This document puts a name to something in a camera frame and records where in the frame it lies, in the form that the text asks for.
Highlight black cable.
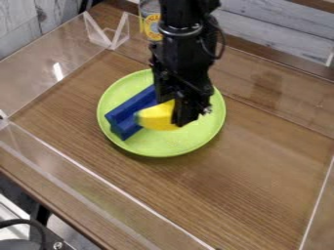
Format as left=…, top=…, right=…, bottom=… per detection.
left=0, top=220, right=44, bottom=250

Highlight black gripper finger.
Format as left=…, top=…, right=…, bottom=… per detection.
left=172, top=92, right=212, bottom=127

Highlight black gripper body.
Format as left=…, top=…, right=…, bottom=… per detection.
left=149, top=22, right=217, bottom=104

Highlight yellow toy banana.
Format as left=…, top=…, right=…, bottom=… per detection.
left=135, top=100, right=177, bottom=131

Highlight green round plate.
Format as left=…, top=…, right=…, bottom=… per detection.
left=96, top=69, right=225, bottom=157

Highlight black metal table bracket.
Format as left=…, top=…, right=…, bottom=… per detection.
left=29, top=204, right=76, bottom=250

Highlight yellow labelled tin can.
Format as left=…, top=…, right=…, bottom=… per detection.
left=139, top=0, right=161, bottom=42

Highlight clear acrylic corner bracket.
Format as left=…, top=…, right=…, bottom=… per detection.
left=82, top=12, right=131, bottom=51

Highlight blue plastic block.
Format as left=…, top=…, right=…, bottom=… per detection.
left=104, top=85, right=156, bottom=141

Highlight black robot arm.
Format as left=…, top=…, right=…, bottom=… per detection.
left=149, top=0, right=224, bottom=127

